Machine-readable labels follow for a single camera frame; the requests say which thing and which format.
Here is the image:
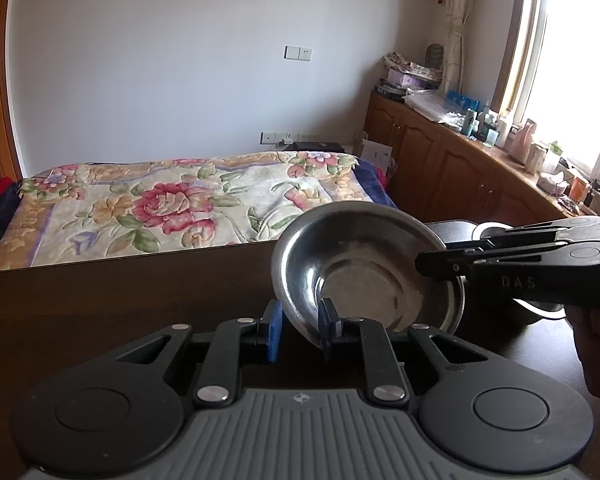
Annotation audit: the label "white wall socket row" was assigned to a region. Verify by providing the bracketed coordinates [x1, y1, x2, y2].
[259, 131, 322, 145]

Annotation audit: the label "floral bed blanket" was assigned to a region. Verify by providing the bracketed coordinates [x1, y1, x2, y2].
[0, 152, 399, 274]

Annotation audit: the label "dark blue cloth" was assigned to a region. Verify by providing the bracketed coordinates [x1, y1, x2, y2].
[0, 182, 26, 269]

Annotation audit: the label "patterned beige curtain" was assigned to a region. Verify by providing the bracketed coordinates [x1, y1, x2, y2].
[442, 0, 482, 94]

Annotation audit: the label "row of bottles and jars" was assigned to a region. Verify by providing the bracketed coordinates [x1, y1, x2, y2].
[445, 90, 600, 217]

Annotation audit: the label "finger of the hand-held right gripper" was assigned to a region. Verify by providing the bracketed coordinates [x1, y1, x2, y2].
[445, 227, 571, 253]
[414, 242, 571, 283]

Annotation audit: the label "small steel bowl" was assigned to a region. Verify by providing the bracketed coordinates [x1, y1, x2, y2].
[271, 203, 466, 349]

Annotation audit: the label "bright window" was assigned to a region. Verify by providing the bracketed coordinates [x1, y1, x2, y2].
[490, 0, 600, 197]

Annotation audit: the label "pile of cloths and books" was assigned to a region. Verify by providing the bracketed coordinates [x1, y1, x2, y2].
[374, 51, 446, 100]

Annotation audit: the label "white cardboard box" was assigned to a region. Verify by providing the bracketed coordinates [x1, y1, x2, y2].
[354, 131, 394, 174]

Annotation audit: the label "wooden cabinet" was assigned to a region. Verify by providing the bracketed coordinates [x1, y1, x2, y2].
[364, 91, 600, 231]

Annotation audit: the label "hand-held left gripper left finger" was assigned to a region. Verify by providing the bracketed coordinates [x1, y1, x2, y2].
[112, 299, 284, 410]

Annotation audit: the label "flat black box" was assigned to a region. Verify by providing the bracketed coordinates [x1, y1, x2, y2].
[283, 141, 347, 154]

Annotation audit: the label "clear plastic bags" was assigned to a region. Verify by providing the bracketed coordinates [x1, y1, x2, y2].
[405, 90, 469, 127]

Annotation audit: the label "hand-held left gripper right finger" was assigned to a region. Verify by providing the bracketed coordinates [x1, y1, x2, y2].
[317, 297, 488, 407]

